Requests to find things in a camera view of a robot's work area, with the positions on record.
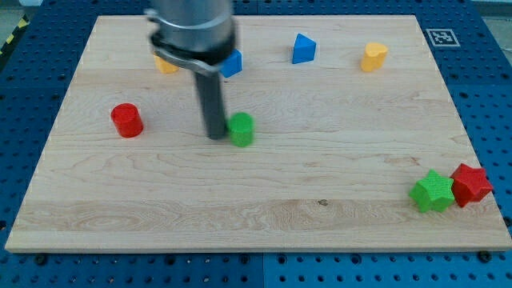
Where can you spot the red star block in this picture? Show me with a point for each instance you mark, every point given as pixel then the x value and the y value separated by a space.
pixel 470 184

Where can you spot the fiducial marker tag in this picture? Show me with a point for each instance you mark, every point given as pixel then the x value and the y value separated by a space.
pixel 441 37

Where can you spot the blue cube block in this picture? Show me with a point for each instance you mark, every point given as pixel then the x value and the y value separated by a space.
pixel 232 65

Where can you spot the green star block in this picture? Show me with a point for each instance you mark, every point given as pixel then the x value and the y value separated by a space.
pixel 433 192

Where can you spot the green cylinder block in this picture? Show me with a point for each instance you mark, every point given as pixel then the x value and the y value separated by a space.
pixel 241 129

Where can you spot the wooden board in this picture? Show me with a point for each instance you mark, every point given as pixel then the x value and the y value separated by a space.
pixel 336 150

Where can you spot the yellow block behind arm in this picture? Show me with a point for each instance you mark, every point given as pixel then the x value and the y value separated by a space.
pixel 164 67

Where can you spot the blue triangle block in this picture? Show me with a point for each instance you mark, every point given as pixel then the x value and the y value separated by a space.
pixel 304 49

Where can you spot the yellow heart block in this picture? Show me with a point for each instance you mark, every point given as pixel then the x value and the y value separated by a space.
pixel 374 56

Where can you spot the red cylinder block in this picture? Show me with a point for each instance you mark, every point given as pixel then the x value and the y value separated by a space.
pixel 127 120

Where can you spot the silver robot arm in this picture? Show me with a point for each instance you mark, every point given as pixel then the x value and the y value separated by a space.
pixel 197 35

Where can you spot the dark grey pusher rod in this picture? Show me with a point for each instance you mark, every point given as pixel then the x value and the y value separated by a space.
pixel 209 92

